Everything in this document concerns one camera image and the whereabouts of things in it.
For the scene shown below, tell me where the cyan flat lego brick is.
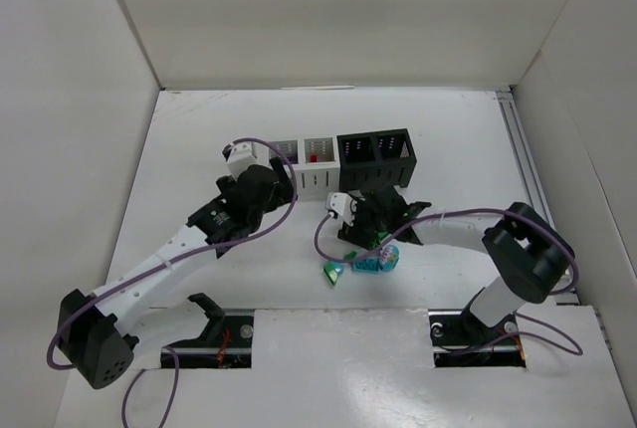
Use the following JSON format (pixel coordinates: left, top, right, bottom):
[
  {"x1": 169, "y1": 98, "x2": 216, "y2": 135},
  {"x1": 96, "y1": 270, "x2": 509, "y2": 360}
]
[{"x1": 351, "y1": 257, "x2": 381, "y2": 274}]

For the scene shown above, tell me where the aluminium rail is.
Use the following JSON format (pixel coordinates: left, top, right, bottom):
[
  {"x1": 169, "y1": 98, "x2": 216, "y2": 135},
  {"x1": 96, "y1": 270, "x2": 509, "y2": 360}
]
[{"x1": 495, "y1": 85, "x2": 581, "y2": 306}]

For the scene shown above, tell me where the white double container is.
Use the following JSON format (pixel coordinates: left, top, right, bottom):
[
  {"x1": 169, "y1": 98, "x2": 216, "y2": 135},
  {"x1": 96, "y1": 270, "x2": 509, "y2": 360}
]
[{"x1": 271, "y1": 136, "x2": 340, "y2": 201}]

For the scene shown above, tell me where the green and blue lego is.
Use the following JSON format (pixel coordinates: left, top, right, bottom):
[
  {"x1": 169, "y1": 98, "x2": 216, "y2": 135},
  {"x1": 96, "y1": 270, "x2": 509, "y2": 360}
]
[{"x1": 323, "y1": 262, "x2": 344, "y2": 286}]

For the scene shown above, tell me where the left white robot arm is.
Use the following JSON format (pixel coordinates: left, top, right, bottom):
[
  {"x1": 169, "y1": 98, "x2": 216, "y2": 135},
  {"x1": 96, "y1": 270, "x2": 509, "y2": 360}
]
[{"x1": 46, "y1": 154, "x2": 298, "y2": 389}]

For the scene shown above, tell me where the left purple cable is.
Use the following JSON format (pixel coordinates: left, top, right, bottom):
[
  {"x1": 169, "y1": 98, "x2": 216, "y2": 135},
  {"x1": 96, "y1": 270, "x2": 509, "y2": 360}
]
[{"x1": 47, "y1": 137, "x2": 299, "y2": 428}]

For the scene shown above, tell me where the small green lego piece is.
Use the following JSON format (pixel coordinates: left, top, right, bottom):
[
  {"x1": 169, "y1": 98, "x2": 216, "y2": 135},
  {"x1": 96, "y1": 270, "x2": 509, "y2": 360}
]
[{"x1": 343, "y1": 251, "x2": 357, "y2": 263}]

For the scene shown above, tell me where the green square lego brick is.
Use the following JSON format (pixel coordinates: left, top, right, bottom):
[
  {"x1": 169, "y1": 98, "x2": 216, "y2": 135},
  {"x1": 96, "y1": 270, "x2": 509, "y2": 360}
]
[{"x1": 367, "y1": 232, "x2": 389, "y2": 250}]

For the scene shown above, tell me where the purple cable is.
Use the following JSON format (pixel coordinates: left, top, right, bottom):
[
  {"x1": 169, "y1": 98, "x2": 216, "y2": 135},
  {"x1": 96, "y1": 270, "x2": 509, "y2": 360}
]
[
  {"x1": 47, "y1": 137, "x2": 299, "y2": 428},
  {"x1": 314, "y1": 206, "x2": 583, "y2": 357}
]

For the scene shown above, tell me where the cyan printed round lego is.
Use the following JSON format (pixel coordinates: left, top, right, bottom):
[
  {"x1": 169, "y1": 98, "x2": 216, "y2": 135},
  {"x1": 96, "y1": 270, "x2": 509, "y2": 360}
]
[{"x1": 377, "y1": 245, "x2": 400, "y2": 273}]

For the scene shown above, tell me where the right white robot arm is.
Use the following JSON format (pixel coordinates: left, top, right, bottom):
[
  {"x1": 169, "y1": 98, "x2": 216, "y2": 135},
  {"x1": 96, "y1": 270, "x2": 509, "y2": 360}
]
[{"x1": 326, "y1": 184, "x2": 575, "y2": 332}]

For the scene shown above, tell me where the black double container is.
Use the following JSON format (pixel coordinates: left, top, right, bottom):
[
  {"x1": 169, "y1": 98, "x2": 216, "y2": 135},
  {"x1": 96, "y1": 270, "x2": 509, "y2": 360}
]
[{"x1": 336, "y1": 128, "x2": 417, "y2": 192}]

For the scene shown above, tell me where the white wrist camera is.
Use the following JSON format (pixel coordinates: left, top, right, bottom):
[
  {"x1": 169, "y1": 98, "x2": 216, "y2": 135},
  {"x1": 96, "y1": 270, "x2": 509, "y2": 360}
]
[
  {"x1": 222, "y1": 141, "x2": 258, "y2": 180},
  {"x1": 325, "y1": 192, "x2": 357, "y2": 226}
]

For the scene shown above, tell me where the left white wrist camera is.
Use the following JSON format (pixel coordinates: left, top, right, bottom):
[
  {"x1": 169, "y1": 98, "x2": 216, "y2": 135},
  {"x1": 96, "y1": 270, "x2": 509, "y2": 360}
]
[{"x1": 222, "y1": 141, "x2": 258, "y2": 180}]

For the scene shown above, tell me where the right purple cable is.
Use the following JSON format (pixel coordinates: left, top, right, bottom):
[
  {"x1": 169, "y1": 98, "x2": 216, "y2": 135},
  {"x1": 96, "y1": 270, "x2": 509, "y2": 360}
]
[{"x1": 314, "y1": 206, "x2": 583, "y2": 357}]

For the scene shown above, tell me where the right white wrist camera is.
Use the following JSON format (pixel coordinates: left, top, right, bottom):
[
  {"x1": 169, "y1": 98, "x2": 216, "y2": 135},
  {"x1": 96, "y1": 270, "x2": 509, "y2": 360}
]
[{"x1": 325, "y1": 192, "x2": 357, "y2": 226}]

